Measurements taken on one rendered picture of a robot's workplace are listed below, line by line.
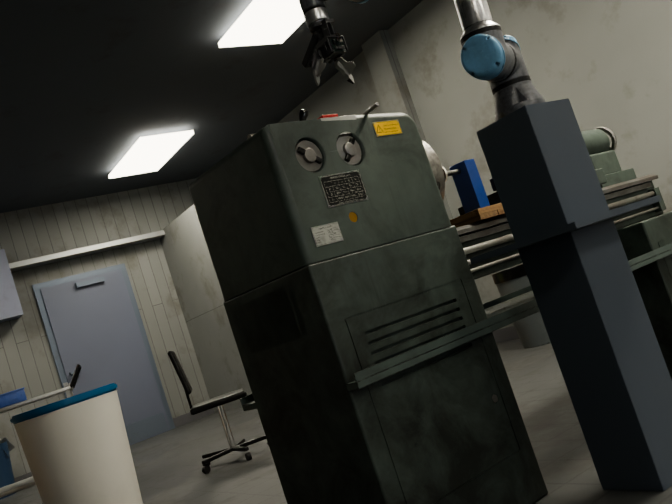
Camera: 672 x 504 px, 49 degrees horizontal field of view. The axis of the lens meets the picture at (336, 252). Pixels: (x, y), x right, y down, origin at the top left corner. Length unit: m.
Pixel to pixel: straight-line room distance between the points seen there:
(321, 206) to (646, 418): 1.05
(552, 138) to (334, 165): 0.62
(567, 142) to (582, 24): 3.70
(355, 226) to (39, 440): 2.83
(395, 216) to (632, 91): 3.70
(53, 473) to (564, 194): 3.26
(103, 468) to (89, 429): 0.23
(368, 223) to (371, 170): 0.17
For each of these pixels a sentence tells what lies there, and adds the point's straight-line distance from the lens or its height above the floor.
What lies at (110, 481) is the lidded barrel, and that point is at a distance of 4.49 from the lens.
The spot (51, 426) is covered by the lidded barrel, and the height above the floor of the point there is 0.63.
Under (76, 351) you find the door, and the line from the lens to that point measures 9.40.
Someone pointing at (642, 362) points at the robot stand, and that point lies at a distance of 2.23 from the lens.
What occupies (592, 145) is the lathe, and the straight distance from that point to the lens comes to 3.48.
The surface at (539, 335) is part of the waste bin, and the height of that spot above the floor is 0.08.
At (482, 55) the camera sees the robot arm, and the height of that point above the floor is 1.26.
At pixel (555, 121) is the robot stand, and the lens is 2.22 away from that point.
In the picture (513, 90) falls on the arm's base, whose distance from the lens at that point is 2.24.
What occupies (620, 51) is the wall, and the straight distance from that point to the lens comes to 5.72.
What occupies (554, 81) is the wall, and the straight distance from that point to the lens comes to 6.04.
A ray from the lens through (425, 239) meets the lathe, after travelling 2.23.
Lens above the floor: 0.72
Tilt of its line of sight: 4 degrees up
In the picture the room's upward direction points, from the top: 18 degrees counter-clockwise
